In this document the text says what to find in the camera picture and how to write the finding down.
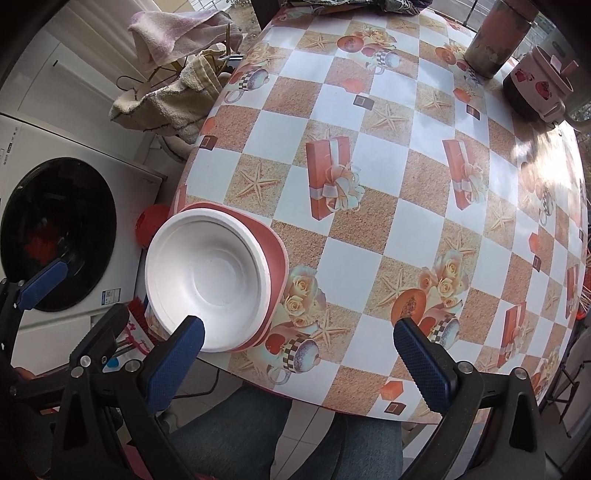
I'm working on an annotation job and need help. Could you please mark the metal canister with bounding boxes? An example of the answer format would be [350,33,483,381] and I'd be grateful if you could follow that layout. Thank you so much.
[463,0,540,79]

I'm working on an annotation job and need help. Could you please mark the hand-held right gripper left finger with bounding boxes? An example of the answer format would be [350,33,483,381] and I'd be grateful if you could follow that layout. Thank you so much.
[51,316,206,480]

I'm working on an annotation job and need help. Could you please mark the large white paper bowl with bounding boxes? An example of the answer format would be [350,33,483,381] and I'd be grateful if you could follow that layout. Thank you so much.
[144,208,273,354]

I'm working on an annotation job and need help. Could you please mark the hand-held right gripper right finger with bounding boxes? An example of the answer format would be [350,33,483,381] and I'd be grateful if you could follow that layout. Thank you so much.
[393,318,543,480]

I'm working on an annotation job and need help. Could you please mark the person's blue jeans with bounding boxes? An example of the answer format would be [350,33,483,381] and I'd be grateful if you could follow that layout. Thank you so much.
[168,385,403,480]

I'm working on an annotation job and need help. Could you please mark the white jar with red print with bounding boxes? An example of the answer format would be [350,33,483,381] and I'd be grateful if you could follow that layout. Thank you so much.
[502,45,580,123]

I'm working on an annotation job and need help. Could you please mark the beige towel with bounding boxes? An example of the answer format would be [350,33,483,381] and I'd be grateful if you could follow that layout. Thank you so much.
[110,44,232,145]

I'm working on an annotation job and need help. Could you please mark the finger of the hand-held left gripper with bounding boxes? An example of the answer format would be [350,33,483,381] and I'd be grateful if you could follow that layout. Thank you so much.
[69,304,131,361]
[0,257,70,356]

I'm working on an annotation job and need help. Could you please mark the white washing machine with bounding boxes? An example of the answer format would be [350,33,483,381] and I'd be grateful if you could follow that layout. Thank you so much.
[0,113,168,377]

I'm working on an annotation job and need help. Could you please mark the dark patterned cloth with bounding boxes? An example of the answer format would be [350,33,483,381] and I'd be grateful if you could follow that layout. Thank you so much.
[285,0,445,17]

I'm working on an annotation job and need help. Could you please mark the white cabinet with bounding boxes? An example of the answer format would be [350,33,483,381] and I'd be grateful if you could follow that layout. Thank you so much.
[0,18,158,160]

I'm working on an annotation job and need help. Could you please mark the printed checkered tablecloth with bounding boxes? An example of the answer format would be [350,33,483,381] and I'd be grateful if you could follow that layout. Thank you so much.
[173,0,591,425]

